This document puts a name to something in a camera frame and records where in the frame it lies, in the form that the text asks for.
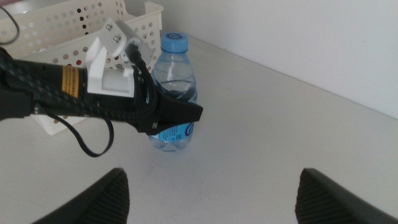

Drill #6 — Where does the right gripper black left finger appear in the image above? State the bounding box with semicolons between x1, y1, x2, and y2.
30;167;131;224

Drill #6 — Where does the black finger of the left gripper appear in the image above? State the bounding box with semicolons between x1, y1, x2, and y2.
164;80;197;102
152;90;204;129

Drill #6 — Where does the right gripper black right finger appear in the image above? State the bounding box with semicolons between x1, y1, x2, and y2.
294;167;398;224

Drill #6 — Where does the clear water bottle blue cap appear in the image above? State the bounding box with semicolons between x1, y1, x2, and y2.
148;32;198;153

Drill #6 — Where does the white perforated plastic basket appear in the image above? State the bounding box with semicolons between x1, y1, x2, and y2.
0;0;164;136

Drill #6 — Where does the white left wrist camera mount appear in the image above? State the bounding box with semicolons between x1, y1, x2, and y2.
84;17;144;98

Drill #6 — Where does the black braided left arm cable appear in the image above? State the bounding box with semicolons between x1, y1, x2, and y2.
0;43;159;124

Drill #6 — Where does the thin black left gripper cable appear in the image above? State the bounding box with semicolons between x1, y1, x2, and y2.
37;105;115;158

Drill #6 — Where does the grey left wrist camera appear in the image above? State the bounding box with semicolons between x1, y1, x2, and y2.
116;19;155;68

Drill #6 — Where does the thin black cable loop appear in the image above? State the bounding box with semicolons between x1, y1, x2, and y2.
0;6;20;45

